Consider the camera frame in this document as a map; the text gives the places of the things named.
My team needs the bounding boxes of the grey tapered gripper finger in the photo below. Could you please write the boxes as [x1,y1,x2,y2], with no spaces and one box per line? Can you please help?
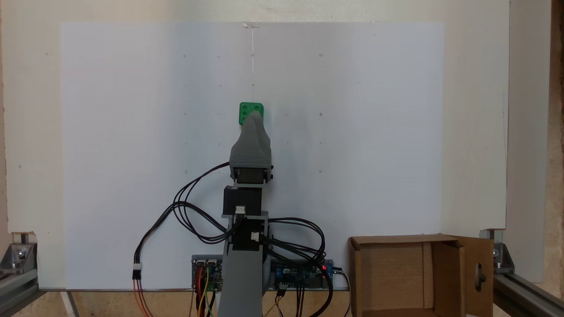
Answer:
[230,111,271,153]

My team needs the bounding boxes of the green dice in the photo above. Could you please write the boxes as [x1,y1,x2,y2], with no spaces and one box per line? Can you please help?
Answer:
[238,102,265,126]

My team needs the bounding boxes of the green circuit board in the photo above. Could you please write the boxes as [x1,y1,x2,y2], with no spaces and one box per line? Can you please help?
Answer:
[192,255,223,292]

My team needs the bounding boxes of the blue circuit board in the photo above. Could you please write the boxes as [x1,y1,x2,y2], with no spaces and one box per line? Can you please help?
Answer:
[272,260,334,290]

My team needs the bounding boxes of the white paper sheet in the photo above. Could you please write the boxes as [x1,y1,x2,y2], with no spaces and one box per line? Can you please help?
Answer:
[59,21,444,291]

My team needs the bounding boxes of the brown cardboard box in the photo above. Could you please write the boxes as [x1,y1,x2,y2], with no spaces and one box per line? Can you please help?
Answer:
[349,234,494,317]

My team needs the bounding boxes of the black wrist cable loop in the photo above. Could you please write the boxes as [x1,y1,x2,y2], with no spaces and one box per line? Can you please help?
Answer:
[173,162,232,245]

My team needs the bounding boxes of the black motor cable bundle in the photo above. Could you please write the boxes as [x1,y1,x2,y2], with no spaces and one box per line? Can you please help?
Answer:
[260,217,327,265]

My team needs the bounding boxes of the black cable with white connector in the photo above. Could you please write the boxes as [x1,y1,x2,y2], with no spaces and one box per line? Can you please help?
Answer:
[132,201,230,281]

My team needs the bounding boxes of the coloured jumper wires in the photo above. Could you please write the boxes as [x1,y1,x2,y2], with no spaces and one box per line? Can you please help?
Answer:
[189,263,217,317]

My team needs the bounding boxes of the black power cable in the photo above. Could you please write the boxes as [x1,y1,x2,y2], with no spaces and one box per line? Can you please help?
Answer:
[308,267,352,317]

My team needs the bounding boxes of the red and orange wires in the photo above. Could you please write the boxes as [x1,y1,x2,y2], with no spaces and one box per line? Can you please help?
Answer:
[134,278,153,317]

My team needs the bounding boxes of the metal corner bracket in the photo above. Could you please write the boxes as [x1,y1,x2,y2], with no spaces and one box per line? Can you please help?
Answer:
[0,232,37,271]
[479,229,515,275]

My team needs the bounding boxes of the aluminium frame rail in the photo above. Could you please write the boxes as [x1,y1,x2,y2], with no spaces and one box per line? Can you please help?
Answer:
[0,266,41,317]
[493,272,564,317]

